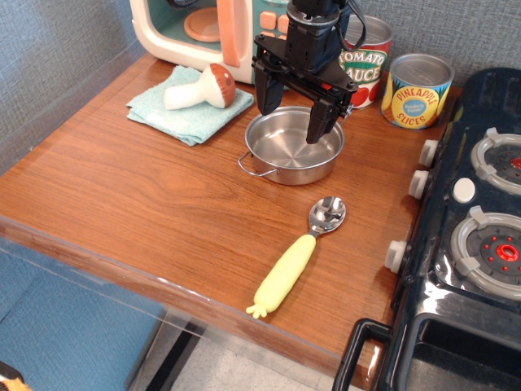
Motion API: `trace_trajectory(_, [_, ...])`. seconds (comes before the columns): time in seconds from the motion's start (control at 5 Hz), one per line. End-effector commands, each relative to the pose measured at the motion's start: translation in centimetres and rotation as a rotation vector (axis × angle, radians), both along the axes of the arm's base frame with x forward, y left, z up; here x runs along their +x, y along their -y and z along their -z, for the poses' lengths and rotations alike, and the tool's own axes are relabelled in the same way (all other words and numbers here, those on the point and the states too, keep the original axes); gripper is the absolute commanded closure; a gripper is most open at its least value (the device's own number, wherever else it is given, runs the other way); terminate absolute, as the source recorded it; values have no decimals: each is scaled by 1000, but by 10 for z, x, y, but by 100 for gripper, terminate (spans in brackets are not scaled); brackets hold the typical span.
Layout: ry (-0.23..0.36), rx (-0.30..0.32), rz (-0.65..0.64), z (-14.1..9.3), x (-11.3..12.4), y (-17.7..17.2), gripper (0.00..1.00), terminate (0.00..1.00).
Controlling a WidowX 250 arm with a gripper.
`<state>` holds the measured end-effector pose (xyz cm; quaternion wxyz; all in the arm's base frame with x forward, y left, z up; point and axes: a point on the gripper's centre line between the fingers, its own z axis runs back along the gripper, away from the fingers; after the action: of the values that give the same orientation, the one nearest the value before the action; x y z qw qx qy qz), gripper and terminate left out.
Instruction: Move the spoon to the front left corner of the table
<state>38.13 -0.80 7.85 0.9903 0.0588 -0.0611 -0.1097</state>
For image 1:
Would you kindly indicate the tomato sauce can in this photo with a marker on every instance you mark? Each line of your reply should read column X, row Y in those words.
column 365, row 66

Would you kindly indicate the plush toy mushroom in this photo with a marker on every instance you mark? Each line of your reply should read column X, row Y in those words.
column 215, row 86

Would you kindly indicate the clear acrylic table guard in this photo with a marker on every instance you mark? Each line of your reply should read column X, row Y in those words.
column 133, row 214

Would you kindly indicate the spoon with yellow handle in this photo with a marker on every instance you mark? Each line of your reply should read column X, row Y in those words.
column 324, row 217

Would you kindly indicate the toy microwave teal and cream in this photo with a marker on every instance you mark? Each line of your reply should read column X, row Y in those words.
column 197, row 33

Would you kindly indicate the black metal table leg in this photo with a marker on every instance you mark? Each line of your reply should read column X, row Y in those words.
column 177, row 357

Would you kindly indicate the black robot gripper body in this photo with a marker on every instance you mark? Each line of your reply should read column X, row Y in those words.
column 306, row 60

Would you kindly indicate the pineapple slices can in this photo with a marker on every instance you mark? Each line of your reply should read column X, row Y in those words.
column 417, row 87

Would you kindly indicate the black toy stove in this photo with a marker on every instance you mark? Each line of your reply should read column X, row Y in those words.
column 456, row 305

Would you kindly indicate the light teal folded cloth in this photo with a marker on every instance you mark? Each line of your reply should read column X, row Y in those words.
column 193, row 125

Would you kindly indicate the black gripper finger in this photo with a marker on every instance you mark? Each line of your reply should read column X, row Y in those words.
column 269, row 91
column 324, row 114

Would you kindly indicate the small steel pan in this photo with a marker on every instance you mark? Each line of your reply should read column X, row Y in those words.
column 277, row 149

